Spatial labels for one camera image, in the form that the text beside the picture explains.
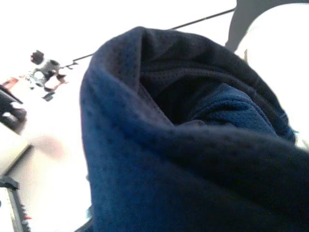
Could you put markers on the blue cloth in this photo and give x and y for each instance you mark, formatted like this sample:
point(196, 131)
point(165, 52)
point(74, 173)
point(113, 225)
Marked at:
point(144, 169)

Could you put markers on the distant black camera rig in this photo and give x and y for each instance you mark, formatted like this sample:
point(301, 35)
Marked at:
point(48, 67)

